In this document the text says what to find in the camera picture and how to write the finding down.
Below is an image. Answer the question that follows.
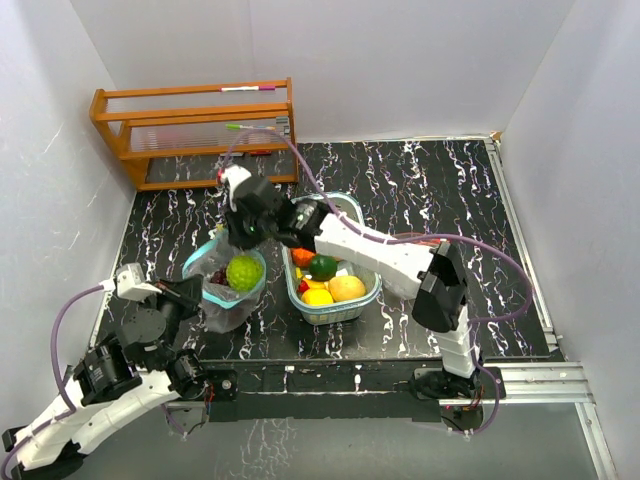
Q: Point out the pink white marker pen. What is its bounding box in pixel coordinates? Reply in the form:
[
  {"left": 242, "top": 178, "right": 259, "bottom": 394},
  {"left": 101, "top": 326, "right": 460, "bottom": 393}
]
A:
[{"left": 219, "top": 85, "right": 277, "bottom": 93}]

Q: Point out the light blue plastic basket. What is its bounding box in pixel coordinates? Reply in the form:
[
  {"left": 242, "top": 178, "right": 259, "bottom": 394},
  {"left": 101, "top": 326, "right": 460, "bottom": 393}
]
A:
[{"left": 281, "top": 192, "right": 382, "bottom": 325}]

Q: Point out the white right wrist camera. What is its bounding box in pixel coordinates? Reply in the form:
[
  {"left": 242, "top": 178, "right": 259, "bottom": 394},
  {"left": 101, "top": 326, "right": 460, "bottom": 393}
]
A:
[{"left": 218, "top": 164, "right": 252, "bottom": 212}]

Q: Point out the blue zipper clear bag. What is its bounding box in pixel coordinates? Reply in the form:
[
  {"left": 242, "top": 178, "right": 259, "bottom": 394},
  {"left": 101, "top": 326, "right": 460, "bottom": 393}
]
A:
[{"left": 182, "top": 226, "right": 266, "bottom": 334}]

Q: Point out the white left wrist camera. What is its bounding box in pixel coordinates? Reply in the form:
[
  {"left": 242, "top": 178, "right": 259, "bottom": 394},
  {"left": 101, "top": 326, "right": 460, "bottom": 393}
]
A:
[{"left": 99, "top": 263, "right": 161, "bottom": 302}]

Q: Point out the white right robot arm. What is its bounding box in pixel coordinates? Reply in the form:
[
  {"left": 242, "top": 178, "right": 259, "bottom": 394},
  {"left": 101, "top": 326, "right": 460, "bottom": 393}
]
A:
[{"left": 219, "top": 165, "right": 482, "bottom": 399}]

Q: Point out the wooden shelf rack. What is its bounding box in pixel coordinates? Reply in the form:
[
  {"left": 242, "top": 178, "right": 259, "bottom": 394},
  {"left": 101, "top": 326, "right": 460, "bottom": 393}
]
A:
[{"left": 89, "top": 78, "right": 296, "bottom": 191}]

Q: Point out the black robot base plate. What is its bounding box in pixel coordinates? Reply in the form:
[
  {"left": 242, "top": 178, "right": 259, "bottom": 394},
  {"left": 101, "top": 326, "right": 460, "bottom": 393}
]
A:
[{"left": 104, "top": 357, "right": 507, "bottom": 425}]

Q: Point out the orange pumpkin toy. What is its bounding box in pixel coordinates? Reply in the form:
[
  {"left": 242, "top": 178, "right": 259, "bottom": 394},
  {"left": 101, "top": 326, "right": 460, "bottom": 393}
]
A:
[{"left": 290, "top": 248, "right": 316, "bottom": 269}]

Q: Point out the red zipper clear bag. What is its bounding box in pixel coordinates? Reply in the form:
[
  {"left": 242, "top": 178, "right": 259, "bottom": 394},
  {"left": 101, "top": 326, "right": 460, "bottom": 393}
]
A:
[{"left": 379, "top": 232, "right": 446, "bottom": 300}]

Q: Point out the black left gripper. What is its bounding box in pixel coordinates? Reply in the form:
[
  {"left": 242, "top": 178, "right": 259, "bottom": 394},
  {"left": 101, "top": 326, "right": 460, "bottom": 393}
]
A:
[{"left": 138, "top": 271, "right": 205, "bottom": 367}]

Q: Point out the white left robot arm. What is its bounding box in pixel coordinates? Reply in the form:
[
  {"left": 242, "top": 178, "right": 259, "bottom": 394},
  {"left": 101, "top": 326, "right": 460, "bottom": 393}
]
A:
[{"left": 1, "top": 272, "right": 207, "bottom": 479}]

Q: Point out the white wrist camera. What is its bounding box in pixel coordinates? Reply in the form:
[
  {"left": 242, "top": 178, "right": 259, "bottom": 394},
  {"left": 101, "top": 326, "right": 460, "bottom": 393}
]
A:
[
  {"left": 218, "top": 164, "right": 252, "bottom": 212},
  {"left": 99, "top": 263, "right": 161, "bottom": 302}
]

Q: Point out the dark red grape bunch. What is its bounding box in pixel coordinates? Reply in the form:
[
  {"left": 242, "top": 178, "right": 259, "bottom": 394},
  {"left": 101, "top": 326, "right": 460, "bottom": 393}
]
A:
[{"left": 209, "top": 268, "right": 229, "bottom": 286}]

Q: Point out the yellow lemon fruit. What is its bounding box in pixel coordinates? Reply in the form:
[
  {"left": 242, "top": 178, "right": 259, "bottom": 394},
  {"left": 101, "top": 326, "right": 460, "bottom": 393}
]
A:
[{"left": 301, "top": 289, "right": 334, "bottom": 306}]

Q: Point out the green capped marker pen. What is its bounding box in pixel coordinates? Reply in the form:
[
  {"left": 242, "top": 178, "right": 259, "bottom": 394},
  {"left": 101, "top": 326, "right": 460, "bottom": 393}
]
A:
[{"left": 225, "top": 123, "right": 276, "bottom": 131}]

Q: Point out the aluminium frame rail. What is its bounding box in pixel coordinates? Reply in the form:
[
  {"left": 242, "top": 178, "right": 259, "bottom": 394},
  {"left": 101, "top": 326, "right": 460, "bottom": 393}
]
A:
[{"left": 485, "top": 132, "right": 618, "bottom": 479}]

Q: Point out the green bumpy fruit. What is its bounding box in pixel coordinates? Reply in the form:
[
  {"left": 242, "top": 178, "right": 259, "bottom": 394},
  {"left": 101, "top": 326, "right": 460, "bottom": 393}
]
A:
[{"left": 226, "top": 255, "right": 264, "bottom": 293}]

